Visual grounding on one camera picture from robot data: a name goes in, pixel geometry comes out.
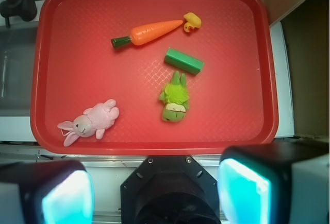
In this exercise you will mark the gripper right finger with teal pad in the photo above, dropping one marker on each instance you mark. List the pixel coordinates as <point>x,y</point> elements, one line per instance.
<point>280,182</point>

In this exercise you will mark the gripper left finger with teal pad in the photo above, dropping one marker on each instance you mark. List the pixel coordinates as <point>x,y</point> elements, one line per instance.
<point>46,192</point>

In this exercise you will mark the orange toy carrot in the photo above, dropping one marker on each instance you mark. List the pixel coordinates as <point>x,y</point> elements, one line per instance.
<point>146,33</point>

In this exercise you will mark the pink plush bunny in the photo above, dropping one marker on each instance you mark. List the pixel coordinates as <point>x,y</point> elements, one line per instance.
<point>93,122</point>

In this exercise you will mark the red plastic tray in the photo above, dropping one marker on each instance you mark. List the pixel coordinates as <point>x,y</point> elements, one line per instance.
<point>232,100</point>

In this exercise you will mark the green plush toy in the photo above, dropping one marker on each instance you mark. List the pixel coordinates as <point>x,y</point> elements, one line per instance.
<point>175,97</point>

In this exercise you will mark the metal sink basin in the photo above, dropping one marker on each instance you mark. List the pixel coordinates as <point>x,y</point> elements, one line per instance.
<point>18,45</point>

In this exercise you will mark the green rectangular block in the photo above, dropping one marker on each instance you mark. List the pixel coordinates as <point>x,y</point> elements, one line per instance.
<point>183,61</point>

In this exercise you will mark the yellow rubber duck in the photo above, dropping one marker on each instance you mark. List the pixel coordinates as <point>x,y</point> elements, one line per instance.
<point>192,22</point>

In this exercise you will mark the black faucet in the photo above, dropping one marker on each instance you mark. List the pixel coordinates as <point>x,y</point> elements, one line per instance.
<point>25,9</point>

